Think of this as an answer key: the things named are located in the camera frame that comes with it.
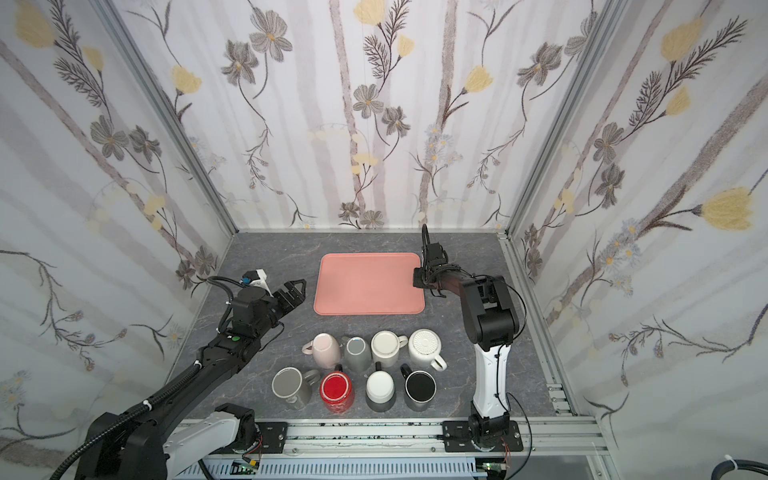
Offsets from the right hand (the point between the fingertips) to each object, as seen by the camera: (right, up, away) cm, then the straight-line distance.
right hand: (416, 268), depth 104 cm
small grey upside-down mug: (-18, -22, -25) cm, 38 cm away
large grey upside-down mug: (-33, -28, -32) cm, 54 cm away
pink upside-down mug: (-27, -22, -24) cm, 42 cm away
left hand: (-37, -2, -21) cm, 42 cm away
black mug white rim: (-2, -29, -31) cm, 42 cm away
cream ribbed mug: (0, -21, -22) cm, 31 cm away
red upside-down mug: (-23, -30, -29) cm, 48 cm away
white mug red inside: (-11, -21, -22) cm, 32 cm away
